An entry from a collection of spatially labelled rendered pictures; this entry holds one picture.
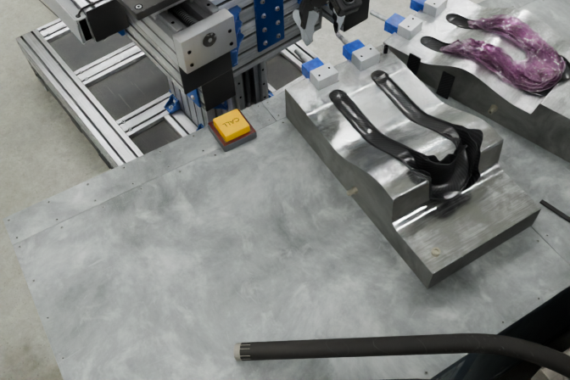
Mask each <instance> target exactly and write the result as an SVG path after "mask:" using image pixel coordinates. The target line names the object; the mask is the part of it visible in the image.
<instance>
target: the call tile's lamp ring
mask: <svg viewBox="0 0 570 380"><path fill-rule="evenodd" d="M238 111H239V113H240V114H241V115H242V117H243V118H244V119H245V120H246V121H247V122H248V120H247V119H246V118H245V116H244V115H243V113H242V112H241V111H240V109H238ZM213 123H214V122H213V121H211V122H209V123H208V124H209V125H210V127H211V129H212V130H213V131H214V133H215V134H216V136H217V137H218V138H219V139H220V141H221V143H222V144H223V146H224V147H225V146H226V145H228V144H230V143H234V142H236V141H237V140H239V139H241V138H243V137H246V136H248V135H250V134H252V133H254V132H256V130H255V129H254V128H253V127H252V126H251V125H250V123H249V122H248V124H249V128H250V129H251V131H250V132H247V133H245V134H243V135H242V136H240V137H237V138H234V139H232V140H231V141H229V142H225V141H224V140H223V139H222V137H221V135H220V134H219V133H218V131H217V130H216V129H215V127H214V126H213V125H212V124H213Z"/></svg>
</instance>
